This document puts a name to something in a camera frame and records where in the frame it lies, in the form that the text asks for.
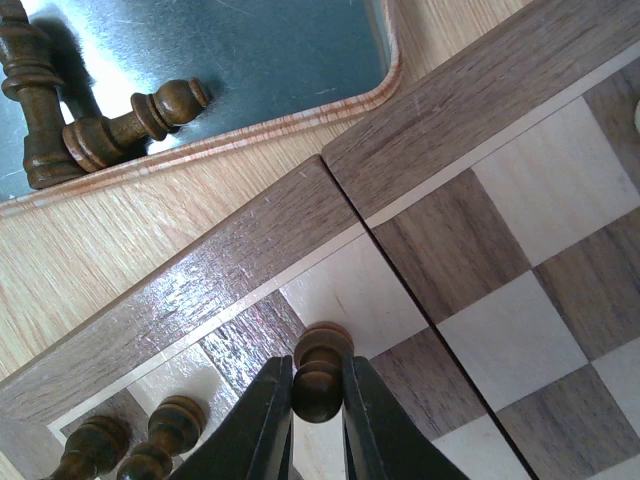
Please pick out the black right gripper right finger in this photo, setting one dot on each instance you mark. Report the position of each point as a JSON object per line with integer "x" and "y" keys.
{"x": 380, "y": 439}

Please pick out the dark chess pawn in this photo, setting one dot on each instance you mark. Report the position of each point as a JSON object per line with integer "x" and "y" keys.
{"x": 317, "y": 392}
{"x": 174, "y": 428}

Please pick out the dark chess bishop in tin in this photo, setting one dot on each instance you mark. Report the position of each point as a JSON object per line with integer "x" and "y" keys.
{"x": 96, "y": 143}

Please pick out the wooden chess board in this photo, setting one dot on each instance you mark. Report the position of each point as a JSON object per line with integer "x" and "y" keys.
{"x": 477, "y": 237}

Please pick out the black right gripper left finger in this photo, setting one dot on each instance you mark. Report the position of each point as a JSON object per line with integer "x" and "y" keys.
{"x": 254, "y": 440}

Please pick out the metal tin tray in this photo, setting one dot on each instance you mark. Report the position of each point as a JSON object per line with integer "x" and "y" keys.
{"x": 271, "y": 68}

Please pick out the dark chess piece in tin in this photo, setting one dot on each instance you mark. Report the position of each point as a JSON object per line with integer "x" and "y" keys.
{"x": 31, "y": 80}

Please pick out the dark chess rook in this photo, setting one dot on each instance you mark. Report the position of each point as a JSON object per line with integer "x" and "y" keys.
{"x": 94, "y": 448}

